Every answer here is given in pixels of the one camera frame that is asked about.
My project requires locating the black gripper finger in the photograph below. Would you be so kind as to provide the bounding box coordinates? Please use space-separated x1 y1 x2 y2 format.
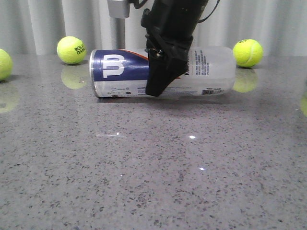
145 49 187 97

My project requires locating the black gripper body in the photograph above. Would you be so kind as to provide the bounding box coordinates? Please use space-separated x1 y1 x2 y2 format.
141 0 208 59

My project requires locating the white blue tennis ball can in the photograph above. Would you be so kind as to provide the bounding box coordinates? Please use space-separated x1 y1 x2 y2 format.
89 46 236 98

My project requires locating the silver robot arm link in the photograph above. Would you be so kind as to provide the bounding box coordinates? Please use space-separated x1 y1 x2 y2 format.
107 0 130 19

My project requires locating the right yellow tennis ball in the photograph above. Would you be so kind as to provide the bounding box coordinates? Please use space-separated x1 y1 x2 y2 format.
233 39 263 68

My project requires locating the yellow Roland Garros tennis ball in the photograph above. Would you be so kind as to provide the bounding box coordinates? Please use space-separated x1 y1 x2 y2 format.
57 36 86 64

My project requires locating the far left yellow tennis ball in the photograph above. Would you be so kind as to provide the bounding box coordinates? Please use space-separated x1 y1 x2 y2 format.
0 49 13 81

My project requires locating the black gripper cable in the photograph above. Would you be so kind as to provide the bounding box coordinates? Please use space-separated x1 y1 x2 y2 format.
129 0 221 23

